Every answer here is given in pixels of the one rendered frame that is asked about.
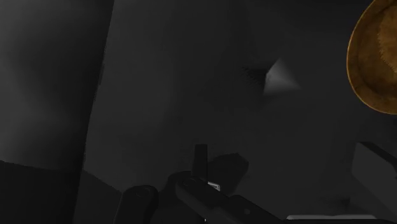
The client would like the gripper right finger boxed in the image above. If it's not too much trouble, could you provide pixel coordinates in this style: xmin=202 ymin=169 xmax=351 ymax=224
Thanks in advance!
xmin=351 ymin=141 xmax=397 ymax=216

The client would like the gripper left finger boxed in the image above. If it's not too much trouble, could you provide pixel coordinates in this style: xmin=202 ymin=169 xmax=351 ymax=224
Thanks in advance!
xmin=113 ymin=143 xmax=284 ymax=224

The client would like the brown round bowl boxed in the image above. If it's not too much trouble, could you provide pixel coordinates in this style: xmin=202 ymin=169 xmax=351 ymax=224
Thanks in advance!
xmin=345 ymin=0 xmax=397 ymax=116

